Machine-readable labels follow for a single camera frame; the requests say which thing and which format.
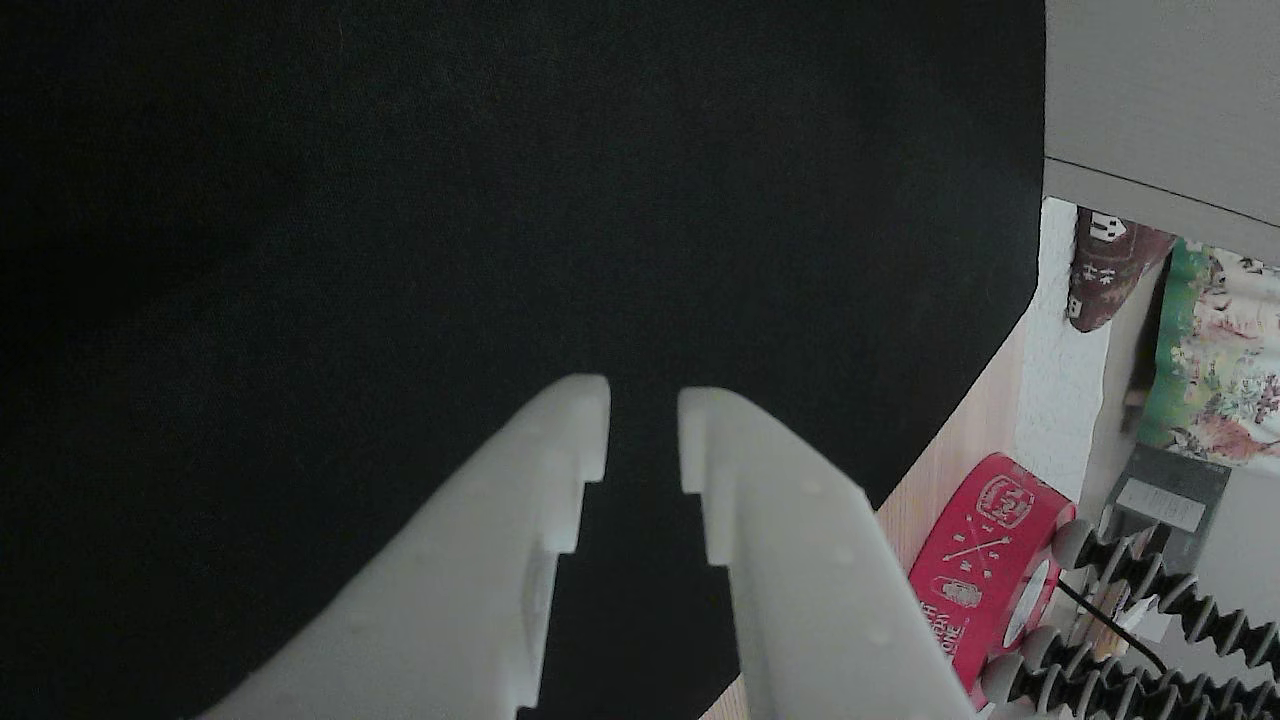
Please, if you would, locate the brown patterned fabric item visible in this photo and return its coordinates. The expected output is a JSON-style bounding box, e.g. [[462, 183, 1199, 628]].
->
[[1065, 207, 1176, 334]]

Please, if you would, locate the dark grey labelled box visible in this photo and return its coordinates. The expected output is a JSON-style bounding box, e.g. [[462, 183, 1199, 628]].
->
[[1095, 443, 1233, 576]]

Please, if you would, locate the black mouse mat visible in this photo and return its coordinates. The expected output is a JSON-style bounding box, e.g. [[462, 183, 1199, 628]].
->
[[0, 0, 1048, 720]]

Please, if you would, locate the red tape roll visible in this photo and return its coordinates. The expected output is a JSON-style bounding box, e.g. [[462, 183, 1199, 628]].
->
[[907, 452, 1079, 709]]

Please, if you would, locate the green floral print bag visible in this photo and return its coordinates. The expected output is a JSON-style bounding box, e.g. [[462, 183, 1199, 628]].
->
[[1137, 240, 1280, 466]]

